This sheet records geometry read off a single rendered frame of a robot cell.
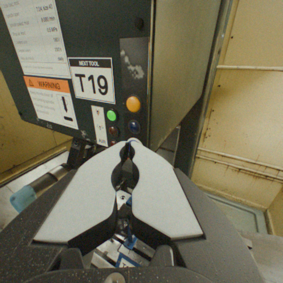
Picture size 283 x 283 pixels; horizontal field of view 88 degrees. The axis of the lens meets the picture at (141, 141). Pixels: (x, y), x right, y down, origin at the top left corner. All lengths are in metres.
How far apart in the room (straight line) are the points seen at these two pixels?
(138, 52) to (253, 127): 1.18
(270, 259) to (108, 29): 1.29
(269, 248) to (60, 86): 1.33
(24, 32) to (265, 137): 1.36
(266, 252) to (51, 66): 1.35
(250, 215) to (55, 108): 1.67
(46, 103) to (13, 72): 0.12
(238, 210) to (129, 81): 1.61
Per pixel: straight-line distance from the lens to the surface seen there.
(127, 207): 0.70
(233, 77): 1.24
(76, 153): 0.56
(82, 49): 0.30
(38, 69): 0.41
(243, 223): 1.65
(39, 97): 0.45
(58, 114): 0.40
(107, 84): 0.27
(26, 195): 0.52
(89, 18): 0.29
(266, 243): 1.34
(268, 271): 1.26
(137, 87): 0.23
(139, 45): 0.23
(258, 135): 1.36
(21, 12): 0.42
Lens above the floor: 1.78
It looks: 29 degrees down
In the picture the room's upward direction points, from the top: 1 degrees clockwise
